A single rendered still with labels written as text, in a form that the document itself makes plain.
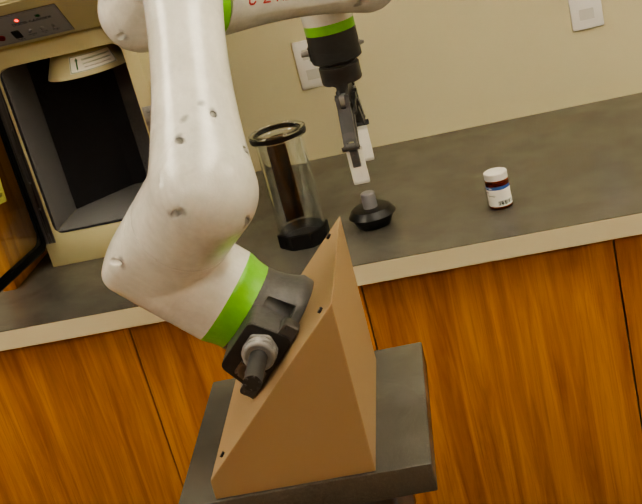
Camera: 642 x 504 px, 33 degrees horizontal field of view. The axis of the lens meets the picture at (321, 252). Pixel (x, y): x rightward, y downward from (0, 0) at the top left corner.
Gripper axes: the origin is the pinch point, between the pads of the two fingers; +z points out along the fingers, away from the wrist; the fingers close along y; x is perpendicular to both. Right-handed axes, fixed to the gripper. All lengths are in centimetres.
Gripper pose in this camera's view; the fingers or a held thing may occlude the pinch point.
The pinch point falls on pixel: (363, 165)
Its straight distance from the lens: 204.7
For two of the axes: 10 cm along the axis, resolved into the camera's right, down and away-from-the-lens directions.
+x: 9.6, -1.8, -1.9
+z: 2.4, 9.0, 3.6
